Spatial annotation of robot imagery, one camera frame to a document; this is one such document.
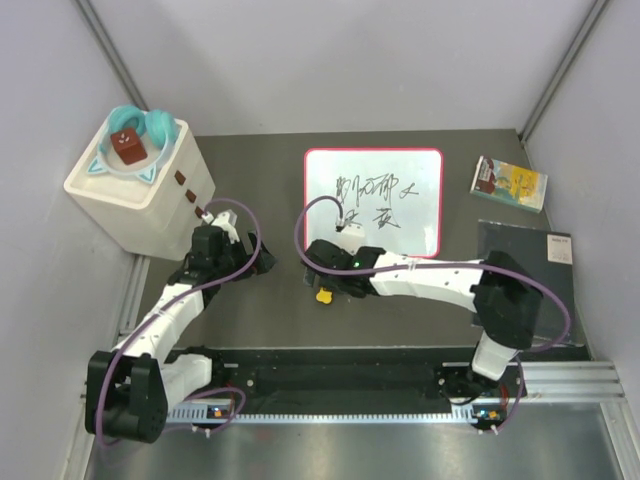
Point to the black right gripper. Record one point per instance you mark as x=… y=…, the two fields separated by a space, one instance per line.
x=310 y=278

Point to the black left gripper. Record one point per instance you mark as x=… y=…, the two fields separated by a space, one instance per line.
x=264 y=261

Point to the yellow bone shaped eraser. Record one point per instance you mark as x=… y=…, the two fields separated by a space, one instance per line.
x=324 y=296

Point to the pink framed whiteboard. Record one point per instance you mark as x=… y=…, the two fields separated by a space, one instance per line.
x=394 y=193

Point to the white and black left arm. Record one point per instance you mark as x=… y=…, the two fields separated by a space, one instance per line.
x=131 y=389

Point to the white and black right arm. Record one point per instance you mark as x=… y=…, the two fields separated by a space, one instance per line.
x=494 y=289

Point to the white foam box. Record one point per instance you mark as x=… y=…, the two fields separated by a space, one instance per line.
x=157 y=219

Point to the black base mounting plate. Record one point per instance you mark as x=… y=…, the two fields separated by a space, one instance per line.
x=339 y=380

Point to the teal cat ear headphones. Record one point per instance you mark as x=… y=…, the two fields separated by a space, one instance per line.
x=159 y=132

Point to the brown cube toy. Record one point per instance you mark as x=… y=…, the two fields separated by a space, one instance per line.
x=128 y=146

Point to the colourful illustrated book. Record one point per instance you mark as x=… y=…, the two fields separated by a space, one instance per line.
x=509 y=184

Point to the black notebook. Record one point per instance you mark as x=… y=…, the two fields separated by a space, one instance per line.
x=546 y=256

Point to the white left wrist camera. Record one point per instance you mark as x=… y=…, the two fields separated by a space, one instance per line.
x=225 y=220

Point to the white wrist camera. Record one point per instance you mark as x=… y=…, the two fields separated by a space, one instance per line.
x=225 y=220
x=350 y=238

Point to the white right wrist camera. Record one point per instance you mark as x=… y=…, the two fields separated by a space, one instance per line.
x=350 y=238

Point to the aluminium extrusion rail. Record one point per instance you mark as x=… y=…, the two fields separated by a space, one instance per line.
x=572 y=382

